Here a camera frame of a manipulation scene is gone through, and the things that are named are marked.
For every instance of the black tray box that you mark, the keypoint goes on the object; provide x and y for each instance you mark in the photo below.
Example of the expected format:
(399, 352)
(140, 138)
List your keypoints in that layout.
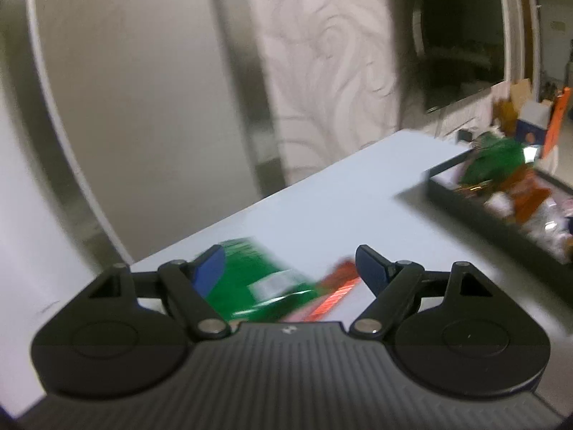
(473, 215)

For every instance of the clear printed snack bag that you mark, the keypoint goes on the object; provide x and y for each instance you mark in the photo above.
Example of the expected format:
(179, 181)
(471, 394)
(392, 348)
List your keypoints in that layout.
(548, 227)

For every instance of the orange blue cardboard box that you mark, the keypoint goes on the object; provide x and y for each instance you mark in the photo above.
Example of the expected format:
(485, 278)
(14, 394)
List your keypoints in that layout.
(538, 124)

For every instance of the green snack bag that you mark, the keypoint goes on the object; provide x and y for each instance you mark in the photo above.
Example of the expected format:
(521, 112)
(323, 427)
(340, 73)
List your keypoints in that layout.
(255, 286)
(491, 159)

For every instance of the orange square snack pack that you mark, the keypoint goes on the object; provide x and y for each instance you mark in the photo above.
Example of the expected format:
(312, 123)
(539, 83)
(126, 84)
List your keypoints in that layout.
(525, 192)

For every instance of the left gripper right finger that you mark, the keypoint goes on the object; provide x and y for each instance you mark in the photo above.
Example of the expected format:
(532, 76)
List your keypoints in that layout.
(394, 286)

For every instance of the brown cardboard box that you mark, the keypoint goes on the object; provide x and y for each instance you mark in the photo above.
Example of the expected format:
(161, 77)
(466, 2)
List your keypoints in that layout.
(507, 102)

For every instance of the black wall television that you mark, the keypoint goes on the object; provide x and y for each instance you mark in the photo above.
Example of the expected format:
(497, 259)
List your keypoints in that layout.
(460, 45)

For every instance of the long orange snack bar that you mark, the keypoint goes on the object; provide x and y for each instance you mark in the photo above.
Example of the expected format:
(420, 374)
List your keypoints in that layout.
(332, 290)

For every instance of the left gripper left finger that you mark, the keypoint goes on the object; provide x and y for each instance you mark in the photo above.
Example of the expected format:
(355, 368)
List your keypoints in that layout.
(185, 287)

